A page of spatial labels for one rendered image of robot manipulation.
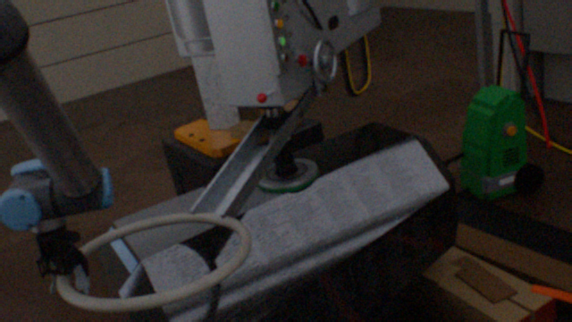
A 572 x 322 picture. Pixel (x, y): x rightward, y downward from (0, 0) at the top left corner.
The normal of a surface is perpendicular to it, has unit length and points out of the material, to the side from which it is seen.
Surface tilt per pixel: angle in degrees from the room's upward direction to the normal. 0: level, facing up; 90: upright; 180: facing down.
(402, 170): 45
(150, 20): 90
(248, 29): 90
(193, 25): 90
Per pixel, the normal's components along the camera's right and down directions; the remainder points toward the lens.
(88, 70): 0.46, 0.26
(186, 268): 0.24, -0.47
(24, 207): 0.07, 0.34
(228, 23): -0.49, 0.43
